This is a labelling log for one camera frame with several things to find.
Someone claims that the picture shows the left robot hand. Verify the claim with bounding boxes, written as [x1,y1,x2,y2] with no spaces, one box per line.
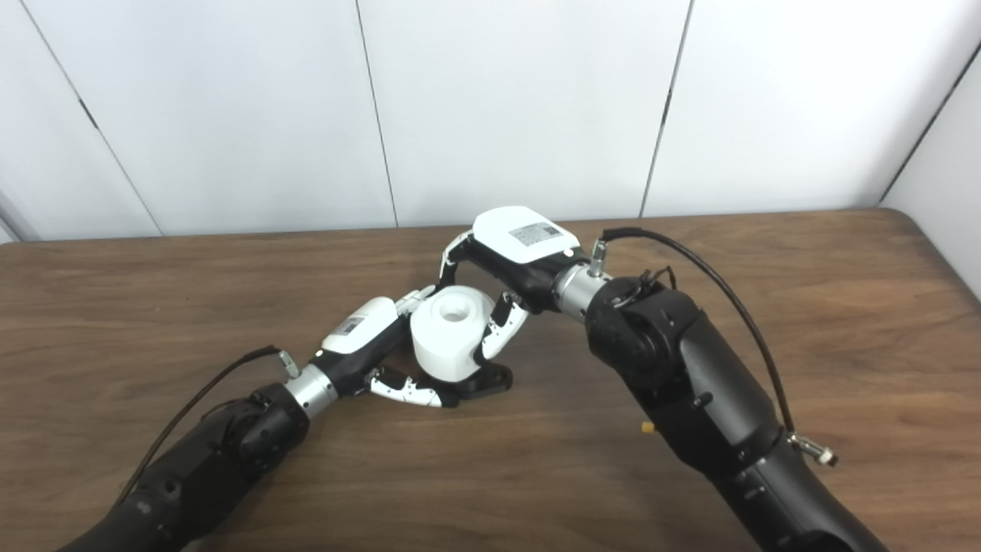
[310,285,461,409]

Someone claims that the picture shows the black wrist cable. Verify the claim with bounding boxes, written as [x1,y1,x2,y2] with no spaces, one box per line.
[589,227,839,468]
[115,345,302,508]

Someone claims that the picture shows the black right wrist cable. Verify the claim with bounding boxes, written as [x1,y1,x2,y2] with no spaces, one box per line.
[589,227,839,468]

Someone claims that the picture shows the black holder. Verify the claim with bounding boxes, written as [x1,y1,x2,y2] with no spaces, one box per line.
[443,362,513,404]

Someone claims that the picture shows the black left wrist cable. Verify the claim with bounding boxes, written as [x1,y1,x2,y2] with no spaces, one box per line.
[115,345,302,508]

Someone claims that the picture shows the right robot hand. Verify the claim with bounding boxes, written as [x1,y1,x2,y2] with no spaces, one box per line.
[438,205,591,366]

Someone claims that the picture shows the round white piece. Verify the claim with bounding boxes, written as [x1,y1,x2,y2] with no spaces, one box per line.
[410,285,496,383]

